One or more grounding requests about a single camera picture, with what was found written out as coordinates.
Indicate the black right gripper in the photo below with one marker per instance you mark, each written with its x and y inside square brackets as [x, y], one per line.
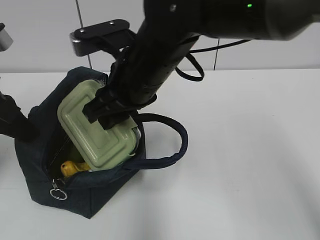
[123, 93]

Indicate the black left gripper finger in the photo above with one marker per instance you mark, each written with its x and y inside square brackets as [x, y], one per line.
[13, 123]

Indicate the green lidded glass food container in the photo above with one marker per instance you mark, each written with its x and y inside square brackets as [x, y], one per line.
[102, 149]

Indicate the yellow squash toy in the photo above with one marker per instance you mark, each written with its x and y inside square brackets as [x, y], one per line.
[70, 168]

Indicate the dark blue lunch bag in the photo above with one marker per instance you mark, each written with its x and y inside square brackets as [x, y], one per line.
[85, 193]

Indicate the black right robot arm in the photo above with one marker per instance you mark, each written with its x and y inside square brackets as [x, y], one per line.
[145, 59]

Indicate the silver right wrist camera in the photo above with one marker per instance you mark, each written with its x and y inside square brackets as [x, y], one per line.
[110, 37]

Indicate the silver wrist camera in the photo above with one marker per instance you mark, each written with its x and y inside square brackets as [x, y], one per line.
[110, 37]
[5, 39]

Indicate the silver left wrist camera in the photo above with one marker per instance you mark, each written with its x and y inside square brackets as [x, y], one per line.
[5, 39]

